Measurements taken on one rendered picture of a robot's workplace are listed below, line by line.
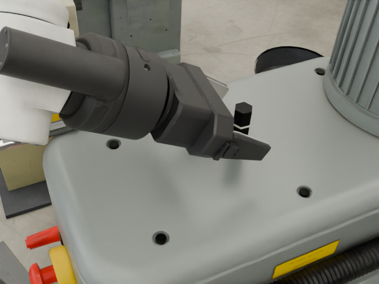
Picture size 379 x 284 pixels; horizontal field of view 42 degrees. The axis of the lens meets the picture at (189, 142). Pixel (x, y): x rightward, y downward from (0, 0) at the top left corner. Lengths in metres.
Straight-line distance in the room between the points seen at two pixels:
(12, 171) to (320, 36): 2.80
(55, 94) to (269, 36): 3.99
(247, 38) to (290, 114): 3.67
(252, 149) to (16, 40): 0.27
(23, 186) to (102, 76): 2.70
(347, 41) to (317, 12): 4.19
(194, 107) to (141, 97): 0.06
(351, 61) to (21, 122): 0.40
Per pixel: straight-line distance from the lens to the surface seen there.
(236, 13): 4.63
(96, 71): 0.39
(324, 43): 4.42
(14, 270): 2.31
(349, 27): 0.64
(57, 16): 0.42
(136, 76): 0.44
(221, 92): 0.60
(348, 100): 0.66
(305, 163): 0.60
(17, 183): 3.04
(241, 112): 0.55
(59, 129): 0.61
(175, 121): 0.47
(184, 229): 0.52
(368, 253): 0.65
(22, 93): 0.40
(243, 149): 0.51
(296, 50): 3.14
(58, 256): 0.63
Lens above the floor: 2.31
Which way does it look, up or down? 45 degrees down
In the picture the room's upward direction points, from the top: 3 degrees clockwise
